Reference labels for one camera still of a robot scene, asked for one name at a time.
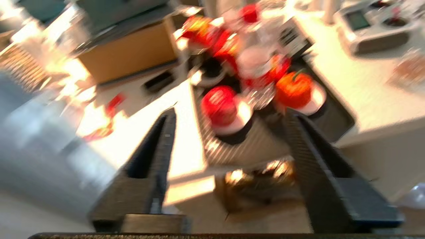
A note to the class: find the black dish rack tray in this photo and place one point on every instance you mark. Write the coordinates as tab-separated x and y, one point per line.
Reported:
265	109

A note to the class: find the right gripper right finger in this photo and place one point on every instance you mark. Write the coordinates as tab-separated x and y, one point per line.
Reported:
312	156

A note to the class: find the red food packet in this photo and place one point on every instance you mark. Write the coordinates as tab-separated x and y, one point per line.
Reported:
111	109

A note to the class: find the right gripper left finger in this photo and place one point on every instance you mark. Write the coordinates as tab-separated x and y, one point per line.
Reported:
162	156

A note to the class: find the red tomato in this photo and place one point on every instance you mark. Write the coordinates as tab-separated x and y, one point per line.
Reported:
249	12

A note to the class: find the brown cardboard box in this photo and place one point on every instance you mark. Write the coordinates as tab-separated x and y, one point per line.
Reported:
129	54

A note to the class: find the red apple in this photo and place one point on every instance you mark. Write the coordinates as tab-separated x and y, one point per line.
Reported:
219	105

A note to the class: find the grey kitchen appliance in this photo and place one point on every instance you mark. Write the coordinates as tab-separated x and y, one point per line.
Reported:
375	28

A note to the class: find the red yellow snack bag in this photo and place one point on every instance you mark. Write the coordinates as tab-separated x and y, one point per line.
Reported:
199	28

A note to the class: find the white plate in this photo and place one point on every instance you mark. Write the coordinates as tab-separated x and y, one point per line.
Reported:
315	99
239	120

